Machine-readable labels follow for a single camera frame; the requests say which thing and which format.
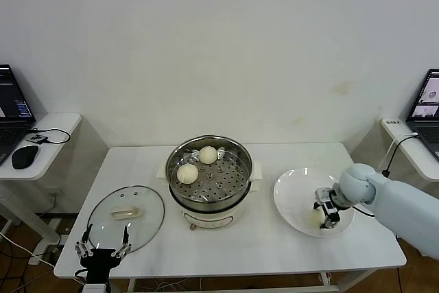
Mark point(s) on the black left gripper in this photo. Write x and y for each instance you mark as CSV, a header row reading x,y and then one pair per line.
x,y
99,262

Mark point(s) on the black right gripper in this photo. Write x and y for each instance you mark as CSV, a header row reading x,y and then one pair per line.
x,y
332,210

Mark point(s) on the white steamed baozi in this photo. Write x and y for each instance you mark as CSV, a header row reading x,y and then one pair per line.
x,y
316,219
208,154
187,173

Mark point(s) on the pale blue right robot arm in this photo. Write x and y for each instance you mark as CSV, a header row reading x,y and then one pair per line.
x,y
394,200

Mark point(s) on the stainless steel steamer basket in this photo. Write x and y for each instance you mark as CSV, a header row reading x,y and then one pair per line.
x,y
238,157

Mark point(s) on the white round plate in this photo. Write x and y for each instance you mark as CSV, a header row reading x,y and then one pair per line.
x,y
295,186

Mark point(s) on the white side desk with label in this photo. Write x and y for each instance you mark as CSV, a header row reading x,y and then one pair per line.
x,y
411,159

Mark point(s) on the white electric cooker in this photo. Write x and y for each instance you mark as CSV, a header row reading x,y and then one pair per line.
x,y
212,217

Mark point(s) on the white printed label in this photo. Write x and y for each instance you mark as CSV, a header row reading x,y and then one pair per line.
x,y
392,123

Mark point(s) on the black computer mouse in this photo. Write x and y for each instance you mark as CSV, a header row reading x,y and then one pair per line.
x,y
24,157

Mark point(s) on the small black usb hub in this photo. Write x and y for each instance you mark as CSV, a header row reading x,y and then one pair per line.
x,y
37,138

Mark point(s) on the white side desk with mouse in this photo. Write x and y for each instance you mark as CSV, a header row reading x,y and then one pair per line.
x,y
58,125

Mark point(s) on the grey laptop with pink windows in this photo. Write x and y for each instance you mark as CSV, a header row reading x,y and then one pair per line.
x,y
425,101

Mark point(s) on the black laptop with dark screen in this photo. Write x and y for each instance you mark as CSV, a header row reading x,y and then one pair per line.
x,y
13,101

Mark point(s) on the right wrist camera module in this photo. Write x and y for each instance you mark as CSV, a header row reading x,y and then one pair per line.
x,y
326,195

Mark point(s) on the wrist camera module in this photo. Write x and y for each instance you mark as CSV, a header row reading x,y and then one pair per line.
x,y
326,195
94,289

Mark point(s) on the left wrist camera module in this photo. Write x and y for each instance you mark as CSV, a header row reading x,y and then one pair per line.
x,y
94,289

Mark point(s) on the white table leg frame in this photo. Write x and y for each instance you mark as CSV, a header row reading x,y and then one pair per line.
x,y
325,278

